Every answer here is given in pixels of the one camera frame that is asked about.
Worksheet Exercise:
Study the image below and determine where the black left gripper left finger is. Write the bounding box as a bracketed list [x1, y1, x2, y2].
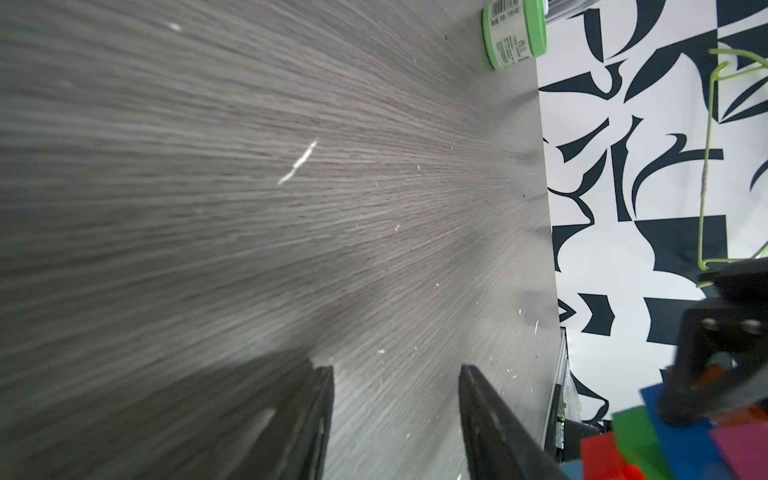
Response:
[227, 366, 335, 479]

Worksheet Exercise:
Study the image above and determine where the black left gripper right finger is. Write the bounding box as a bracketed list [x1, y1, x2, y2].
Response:
[458, 364, 567, 480]

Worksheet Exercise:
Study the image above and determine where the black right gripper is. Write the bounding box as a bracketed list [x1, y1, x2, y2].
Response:
[657, 258, 768, 426]

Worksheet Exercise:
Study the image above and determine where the light blue lego brick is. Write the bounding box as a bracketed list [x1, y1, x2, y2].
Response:
[560, 459, 584, 480]

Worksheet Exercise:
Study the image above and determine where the pink lego brick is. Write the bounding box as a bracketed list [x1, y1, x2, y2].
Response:
[710, 421, 768, 480]

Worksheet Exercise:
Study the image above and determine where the dark blue lego brick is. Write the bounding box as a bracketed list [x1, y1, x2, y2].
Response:
[640, 384, 735, 480]

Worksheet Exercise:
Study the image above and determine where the red lego brick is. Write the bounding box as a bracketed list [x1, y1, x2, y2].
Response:
[580, 433, 645, 480]

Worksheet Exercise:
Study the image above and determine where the green lego brick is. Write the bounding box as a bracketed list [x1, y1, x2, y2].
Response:
[613, 406, 675, 480]

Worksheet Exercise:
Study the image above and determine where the orange lego brick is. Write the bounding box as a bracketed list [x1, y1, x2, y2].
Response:
[696, 363, 767, 428]

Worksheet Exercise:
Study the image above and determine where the green hoop on wall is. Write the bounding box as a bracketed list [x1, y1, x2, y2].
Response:
[697, 47, 768, 289]

